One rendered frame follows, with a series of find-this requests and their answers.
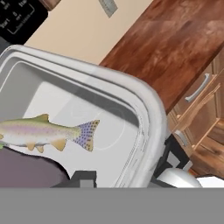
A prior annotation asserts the grey cupboard door handle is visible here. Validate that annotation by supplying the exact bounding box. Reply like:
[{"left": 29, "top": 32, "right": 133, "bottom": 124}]
[{"left": 173, "top": 129, "right": 189, "bottom": 148}]

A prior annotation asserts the wooden drawer front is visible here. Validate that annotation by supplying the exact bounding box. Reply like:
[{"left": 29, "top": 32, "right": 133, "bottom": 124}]
[{"left": 167, "top": 61, "right": 220, "bottom": 125}]

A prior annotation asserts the grey wall socket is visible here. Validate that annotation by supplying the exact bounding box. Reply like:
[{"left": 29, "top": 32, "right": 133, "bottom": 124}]
[{"left": 98, "top": 0, "right": 119, "bottom": 18}]

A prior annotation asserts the white rounded object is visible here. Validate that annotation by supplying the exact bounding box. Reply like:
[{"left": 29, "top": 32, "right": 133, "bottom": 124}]
[{"left": 157, "top": 167, "right": 203, "bottom": 189}]

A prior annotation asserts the black box with grey squares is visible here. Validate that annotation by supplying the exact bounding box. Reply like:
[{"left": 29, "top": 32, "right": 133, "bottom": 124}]
[{"left": 153, "top": 133, "right": 194, "bottom": 179}]

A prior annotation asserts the wooden cupboard door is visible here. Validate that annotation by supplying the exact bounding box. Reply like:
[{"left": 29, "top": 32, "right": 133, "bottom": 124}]
[{"left": 168, "top": 82, "right": 224, "bottom": 179}]

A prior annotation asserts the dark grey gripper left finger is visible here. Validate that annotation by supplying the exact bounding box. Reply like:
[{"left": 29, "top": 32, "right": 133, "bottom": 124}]
[{"left": 51, "top": 170, "right": 97, "bottom": 189}]

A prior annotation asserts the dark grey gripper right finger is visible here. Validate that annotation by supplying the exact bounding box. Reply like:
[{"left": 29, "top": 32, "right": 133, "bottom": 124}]
[{"left": 149, "top": 178, "right": 177, "bottom": 189}]

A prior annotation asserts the rainbow trout fish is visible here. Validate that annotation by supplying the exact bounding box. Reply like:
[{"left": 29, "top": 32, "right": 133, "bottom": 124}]
[{"left": 0, "top": 113, "right": 101, "bottom": 153}]

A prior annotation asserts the grey drawer handle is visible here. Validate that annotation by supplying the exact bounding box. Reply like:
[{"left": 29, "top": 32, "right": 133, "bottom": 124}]
[{"left": 184, "top": 73, "right": 211, "bottom": 103}]

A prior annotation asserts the wooden wall cupboard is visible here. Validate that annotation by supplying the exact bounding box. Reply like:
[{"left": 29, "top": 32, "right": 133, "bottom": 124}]
[{"left": 38, "top": 0, "right": 61, "bottom": 12}]

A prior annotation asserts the purple eggplant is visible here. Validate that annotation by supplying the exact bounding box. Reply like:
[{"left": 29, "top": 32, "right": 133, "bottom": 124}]
[{"left": 0, "top": 142, "right": 71, "bottom": 189}]

